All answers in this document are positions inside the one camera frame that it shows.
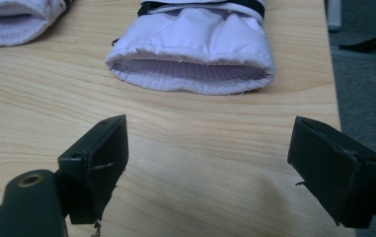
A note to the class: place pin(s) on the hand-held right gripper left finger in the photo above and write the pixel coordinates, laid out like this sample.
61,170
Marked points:
98,171

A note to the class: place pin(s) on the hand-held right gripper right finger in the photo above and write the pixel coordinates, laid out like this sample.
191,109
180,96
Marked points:
337,177

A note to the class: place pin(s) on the white padded glove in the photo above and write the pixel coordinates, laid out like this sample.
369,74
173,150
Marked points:
195,49
9,19

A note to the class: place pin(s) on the black stand base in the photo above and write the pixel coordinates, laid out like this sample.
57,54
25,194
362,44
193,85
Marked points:
369,42

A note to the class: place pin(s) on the white table leg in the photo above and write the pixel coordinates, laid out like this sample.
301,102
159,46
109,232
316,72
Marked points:
334,15

